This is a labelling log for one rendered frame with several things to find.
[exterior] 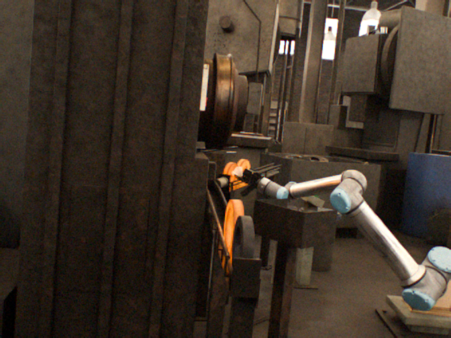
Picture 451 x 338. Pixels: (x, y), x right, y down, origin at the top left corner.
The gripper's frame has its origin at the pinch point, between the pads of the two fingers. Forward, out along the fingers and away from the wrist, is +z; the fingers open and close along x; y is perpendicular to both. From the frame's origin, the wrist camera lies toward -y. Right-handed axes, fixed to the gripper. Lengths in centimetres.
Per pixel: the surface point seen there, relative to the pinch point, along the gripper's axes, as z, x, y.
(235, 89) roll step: -13, 59, 52
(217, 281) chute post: -55, 97, -15
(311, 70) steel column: 275, -811, 81
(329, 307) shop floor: -83, -19, -49
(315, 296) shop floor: -70, -32, -53
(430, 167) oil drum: -78, -289, 28
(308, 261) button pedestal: -55, -45, -41
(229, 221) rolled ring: -59, 119, 16
